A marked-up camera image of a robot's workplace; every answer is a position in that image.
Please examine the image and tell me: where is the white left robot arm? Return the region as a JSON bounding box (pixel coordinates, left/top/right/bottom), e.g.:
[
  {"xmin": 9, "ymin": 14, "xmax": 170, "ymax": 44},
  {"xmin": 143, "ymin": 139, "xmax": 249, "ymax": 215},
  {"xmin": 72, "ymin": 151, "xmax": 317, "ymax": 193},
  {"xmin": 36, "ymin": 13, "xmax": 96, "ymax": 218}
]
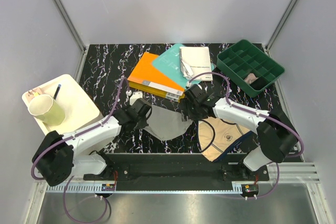
[{"xmin": 32, "ymin": 98, "xmax": 152, "ymax": 187}]

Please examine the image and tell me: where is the pink sticky note pad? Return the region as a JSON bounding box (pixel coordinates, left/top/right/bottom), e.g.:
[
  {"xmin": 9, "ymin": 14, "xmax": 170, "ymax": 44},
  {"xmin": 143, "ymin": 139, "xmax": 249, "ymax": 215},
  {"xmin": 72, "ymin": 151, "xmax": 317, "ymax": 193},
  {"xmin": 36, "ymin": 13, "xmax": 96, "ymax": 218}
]
[{"xmin": 25, "ymin": 87, "xmax": 44, "ymax": 103}]

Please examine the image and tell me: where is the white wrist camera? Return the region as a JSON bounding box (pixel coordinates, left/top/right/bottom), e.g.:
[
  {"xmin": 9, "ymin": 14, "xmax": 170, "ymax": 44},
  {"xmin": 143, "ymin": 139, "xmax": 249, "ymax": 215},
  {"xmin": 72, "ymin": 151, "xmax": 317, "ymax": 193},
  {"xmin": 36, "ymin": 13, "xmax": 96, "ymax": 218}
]
[
  {"xmin": 186, "ymin": 82, "xmax": 203, "ymax": 90},
  {"xmin": 126, "ymin": 90, "xmax": 143, "ymax": 105}
]

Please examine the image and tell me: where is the pink rolled underwear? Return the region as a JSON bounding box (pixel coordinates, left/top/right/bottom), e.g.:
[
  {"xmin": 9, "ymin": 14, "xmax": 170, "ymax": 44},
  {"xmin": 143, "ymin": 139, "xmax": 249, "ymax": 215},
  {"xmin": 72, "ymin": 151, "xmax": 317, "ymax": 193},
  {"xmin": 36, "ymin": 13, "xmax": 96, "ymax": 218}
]
[{"xmin": 244, "ymin": 73, "xmax": 258, "ymax": 84}]

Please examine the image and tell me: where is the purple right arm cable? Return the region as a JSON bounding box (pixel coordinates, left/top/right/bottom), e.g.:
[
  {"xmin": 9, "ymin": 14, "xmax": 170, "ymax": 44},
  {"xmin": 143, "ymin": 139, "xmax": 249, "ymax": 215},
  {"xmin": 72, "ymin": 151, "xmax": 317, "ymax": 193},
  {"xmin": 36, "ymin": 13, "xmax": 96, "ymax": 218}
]
[{"xmin": 187, "ymin": 71, "xmax": 304, "ymax": 200}]

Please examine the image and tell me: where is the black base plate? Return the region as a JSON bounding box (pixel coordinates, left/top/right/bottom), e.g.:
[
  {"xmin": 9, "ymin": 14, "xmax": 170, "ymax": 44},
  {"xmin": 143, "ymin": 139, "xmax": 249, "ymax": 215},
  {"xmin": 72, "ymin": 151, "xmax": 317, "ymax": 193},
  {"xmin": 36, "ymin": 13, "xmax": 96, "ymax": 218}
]
[{"xmin": 83, "ymin": 153, "xmax": 269, "ymax": 193}]

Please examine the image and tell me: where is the white Canon safety booklet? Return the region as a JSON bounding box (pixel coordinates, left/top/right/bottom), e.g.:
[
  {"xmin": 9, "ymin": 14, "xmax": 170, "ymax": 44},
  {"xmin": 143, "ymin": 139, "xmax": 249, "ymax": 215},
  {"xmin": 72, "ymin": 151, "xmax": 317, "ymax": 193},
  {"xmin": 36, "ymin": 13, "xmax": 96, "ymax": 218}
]
[{"xmin": 179, "ymin": 46, "xmax": 212, "ymax": 80}]

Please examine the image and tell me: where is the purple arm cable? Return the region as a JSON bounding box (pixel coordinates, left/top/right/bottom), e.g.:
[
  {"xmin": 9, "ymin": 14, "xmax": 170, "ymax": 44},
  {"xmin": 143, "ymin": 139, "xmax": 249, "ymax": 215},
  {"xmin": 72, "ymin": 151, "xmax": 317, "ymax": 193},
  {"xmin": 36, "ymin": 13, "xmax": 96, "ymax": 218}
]
[
  {"xmin": 187, "ymin": 71, "xmax": 304, "ymax": 200},
  {"xmin": 30, "ymin": 77, "xmax": 132, "ymax": 221}
]

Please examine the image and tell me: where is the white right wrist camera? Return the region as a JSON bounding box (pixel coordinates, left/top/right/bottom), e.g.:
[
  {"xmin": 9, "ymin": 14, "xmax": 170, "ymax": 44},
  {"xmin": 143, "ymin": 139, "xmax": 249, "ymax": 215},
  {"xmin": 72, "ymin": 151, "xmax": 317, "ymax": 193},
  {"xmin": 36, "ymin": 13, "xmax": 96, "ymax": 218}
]
[{"xmin": 186, "ymin": 82, "xmax": 203, "ymax": 90}]

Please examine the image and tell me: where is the yellow binder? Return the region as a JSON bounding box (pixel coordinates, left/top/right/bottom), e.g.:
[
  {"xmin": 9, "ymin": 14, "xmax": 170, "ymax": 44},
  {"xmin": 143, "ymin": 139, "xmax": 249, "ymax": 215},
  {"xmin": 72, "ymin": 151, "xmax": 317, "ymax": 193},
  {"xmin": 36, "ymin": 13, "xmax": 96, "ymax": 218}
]
[{"xmin": 129, "ymin": 81, "xmax": 185, "ymax": 102}]

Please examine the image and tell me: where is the blue black pen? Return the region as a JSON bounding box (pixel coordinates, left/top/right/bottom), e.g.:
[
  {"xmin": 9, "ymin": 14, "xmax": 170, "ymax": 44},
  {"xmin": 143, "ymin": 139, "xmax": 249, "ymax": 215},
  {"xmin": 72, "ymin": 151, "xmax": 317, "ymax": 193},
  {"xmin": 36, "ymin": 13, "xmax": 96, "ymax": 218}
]
[{"xmin": 53, "ymin": 84, "xmax": 61, "ymax": 100}]

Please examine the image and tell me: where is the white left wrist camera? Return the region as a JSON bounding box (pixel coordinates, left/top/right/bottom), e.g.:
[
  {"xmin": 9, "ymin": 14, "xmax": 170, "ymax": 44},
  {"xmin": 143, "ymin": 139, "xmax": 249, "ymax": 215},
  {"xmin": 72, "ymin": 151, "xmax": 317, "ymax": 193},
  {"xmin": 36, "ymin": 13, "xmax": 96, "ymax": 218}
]
[{"xmin": 126, "ymin": 90, "xmax": 143, "ymax": 105}]

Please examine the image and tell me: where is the green compartment tray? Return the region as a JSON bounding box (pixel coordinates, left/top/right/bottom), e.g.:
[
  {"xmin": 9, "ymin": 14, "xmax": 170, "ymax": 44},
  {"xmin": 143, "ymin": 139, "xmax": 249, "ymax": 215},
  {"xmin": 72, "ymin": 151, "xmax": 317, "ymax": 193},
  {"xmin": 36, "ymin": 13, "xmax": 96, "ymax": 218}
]
[{"xmin": 216, "ymin": 39, "xmax": 285, "ymax": 98}]

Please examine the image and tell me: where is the teal plastic board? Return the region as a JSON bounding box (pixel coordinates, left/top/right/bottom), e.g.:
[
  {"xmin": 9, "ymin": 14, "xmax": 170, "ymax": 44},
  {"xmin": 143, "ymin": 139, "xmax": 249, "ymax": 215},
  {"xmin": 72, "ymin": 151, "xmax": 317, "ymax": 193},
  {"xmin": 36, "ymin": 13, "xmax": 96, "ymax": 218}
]
[{"xmin": 152, "ymin": 44, "xmax": 214, "ymax": 88}]

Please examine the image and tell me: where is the orange folder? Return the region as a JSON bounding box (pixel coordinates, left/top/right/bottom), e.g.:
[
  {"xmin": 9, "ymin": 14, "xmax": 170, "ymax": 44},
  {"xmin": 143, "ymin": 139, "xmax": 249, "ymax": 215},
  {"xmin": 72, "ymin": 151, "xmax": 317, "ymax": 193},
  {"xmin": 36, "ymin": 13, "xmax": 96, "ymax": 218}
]
[{"xmin": 128, "ymin": 52, "xmax": 184, "ymax": 96}]

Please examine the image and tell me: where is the green paper cup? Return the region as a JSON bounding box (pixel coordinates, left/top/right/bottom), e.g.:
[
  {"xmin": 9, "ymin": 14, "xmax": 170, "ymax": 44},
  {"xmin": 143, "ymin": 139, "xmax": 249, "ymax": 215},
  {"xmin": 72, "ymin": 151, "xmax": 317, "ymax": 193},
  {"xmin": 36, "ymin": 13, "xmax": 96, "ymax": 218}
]
[{"xmin": 28, "ymin": 94, "xmax": 65, "ymax": 126}]

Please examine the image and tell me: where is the beige underwear navy trim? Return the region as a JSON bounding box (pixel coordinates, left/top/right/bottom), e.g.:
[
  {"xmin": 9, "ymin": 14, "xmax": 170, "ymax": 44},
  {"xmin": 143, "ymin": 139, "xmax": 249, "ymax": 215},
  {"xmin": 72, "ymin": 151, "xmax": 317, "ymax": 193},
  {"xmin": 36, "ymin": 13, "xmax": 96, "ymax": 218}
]
[{"xmin": 197, "ymin": 118, "xmax": 254, "ymax": 162}]

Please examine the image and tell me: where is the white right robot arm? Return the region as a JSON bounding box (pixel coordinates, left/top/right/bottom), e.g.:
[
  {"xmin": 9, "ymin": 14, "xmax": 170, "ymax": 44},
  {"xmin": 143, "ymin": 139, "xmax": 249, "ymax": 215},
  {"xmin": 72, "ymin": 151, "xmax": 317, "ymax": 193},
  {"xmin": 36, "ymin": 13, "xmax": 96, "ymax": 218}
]
[{"xmin": 180, "ymin": 84, "xmax": 299, "ymax": 180}]

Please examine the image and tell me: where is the cream plastic bin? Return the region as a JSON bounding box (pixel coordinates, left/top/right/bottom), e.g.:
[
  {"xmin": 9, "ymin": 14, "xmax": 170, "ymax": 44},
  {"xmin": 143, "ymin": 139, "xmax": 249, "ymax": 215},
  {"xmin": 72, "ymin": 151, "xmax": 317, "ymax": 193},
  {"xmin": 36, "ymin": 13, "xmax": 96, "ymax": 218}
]
[{"xmin": 22, "ymin": 74, "xmax": 103, "ymax": 134}]

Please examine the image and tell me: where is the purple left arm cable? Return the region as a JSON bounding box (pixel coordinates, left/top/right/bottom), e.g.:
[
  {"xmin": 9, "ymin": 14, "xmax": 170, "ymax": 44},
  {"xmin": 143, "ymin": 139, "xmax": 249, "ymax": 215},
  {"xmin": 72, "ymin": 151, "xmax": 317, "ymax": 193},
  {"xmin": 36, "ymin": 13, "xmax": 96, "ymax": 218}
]
[{"xmin": 30, "ymin": 77, "xmax": 132, "ymax": 221}]

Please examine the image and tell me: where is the grey underwear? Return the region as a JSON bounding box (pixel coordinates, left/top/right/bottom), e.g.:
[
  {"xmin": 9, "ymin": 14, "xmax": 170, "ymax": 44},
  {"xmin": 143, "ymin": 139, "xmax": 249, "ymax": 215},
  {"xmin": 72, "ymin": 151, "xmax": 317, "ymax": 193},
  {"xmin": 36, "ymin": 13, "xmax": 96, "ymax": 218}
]
[{"xmin": 144, "ymin": 105, "xmax": 193, "ymax": 141}]

